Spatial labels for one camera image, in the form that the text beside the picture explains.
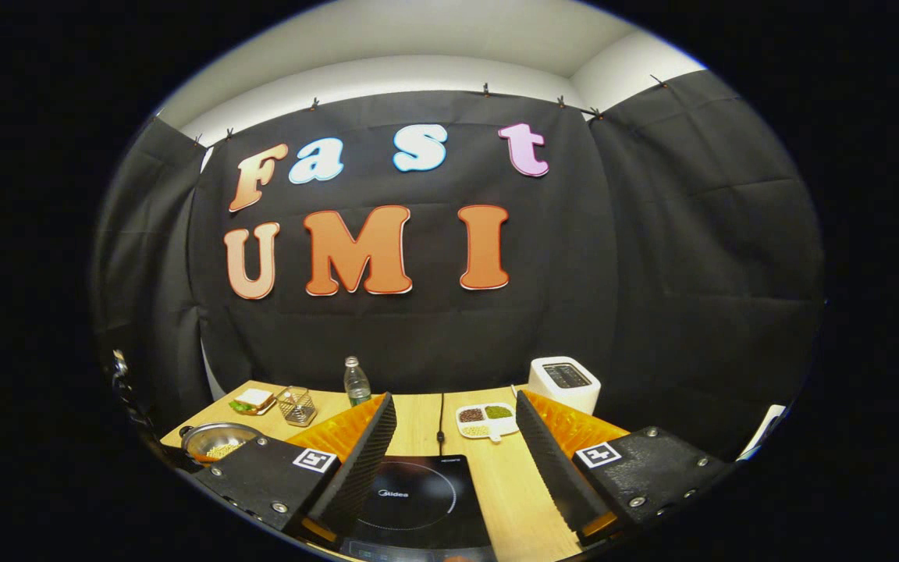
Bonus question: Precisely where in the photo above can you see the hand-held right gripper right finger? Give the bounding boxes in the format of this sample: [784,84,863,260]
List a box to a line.
[515,389,735,551]

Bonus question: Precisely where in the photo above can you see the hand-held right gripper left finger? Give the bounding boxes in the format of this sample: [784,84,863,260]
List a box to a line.
[192,392,398,547]

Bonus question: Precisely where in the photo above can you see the black induction cooktop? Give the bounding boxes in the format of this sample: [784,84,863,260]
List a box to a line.
[338,454,497,562]

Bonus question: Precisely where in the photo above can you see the steel pot with black handles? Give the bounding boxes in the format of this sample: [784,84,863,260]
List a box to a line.
[180,421,263,465]

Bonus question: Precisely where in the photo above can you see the clear plastic water bottle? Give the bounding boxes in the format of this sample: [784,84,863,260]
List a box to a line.
[343,356,372,408]

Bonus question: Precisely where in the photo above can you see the white divided dish of beans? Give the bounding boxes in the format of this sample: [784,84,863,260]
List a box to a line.
[456,402,520,443]

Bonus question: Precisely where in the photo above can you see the white toaster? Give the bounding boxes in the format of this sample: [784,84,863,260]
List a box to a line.
[528,356,602,416]

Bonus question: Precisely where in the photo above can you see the sandwich with lettuce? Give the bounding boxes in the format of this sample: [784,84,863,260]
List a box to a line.
[229,388,278,417]

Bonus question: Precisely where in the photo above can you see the black backdrop cloth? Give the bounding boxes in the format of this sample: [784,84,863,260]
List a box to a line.
[91,69,825,461]

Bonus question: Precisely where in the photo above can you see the wire mesh holder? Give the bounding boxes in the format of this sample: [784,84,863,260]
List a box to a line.
[276,386,318,427]

